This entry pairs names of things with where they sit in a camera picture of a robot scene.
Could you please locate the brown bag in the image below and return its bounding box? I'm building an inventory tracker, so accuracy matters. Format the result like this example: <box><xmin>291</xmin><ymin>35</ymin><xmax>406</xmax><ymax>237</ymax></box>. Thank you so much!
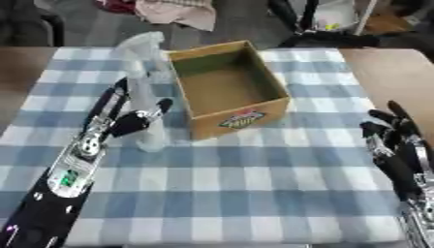
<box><xmin>362</xmin><ymin>8</ymin><xmax>416</xmax><ymax>36</ymax></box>

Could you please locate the dark chair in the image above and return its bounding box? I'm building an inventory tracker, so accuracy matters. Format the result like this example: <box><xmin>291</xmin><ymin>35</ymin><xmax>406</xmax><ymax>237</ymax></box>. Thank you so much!
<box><xmin>0</xmin><ymin>0</ymin><xmax>67</xmax><ymax>47</ymax></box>

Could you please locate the black tripod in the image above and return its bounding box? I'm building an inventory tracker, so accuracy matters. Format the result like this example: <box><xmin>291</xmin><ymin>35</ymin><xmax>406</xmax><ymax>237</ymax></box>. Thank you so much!
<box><xmin>265</xmin><ymin>0</ymin><xmax>382</xmax><ymax>48</ymax></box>

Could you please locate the tan cardboard box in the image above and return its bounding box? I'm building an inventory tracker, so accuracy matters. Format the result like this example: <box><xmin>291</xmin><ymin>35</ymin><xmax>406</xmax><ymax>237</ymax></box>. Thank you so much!
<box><xmin>164</xmin><ymin>40</ymin><xmax>294</xmax><ymax>140</ymax></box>

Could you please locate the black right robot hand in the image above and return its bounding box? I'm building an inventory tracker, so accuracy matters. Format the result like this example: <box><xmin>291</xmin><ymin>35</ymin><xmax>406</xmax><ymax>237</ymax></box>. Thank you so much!
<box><xmin>359</xmin><ymin>100</ymin><xmax>434</xmax><ymax>202</ymax></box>

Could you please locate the clear plastic spray bottle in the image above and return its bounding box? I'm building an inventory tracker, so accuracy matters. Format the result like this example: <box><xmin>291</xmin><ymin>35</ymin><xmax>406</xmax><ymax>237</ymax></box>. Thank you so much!
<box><xmin>108</xmin><ymin>31</ymin><xmax>173</xmax><ymax>153</ymax></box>

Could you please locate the red cloth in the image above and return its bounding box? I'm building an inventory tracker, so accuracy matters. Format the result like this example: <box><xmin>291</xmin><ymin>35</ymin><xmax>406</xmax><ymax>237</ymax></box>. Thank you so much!
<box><xmin>93</xmin><ymin>0</ymin><xmax>138</xmax><ymax>15</ymax></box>

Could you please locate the pink cloth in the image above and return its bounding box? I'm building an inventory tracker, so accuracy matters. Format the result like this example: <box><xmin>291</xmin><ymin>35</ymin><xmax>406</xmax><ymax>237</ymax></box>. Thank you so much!
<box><xmin>134</xmin><ymin>0</ymin><xmax>219</xmax><ymax>33</ymax></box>

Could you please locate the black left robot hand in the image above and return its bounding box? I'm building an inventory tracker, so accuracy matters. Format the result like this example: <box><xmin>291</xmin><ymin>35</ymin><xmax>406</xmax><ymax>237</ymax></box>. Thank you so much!
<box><xmin>82</xmin><ymin>77</ymin><xmax>175</xmax><ymax>143</ymax></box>

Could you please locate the white bag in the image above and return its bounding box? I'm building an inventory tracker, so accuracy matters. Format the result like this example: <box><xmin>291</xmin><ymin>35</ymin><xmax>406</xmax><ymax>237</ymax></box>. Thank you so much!
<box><xmin>312</xmin><ymin>0</ymin><xmax>365</xmax><ymax>32</ymax></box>

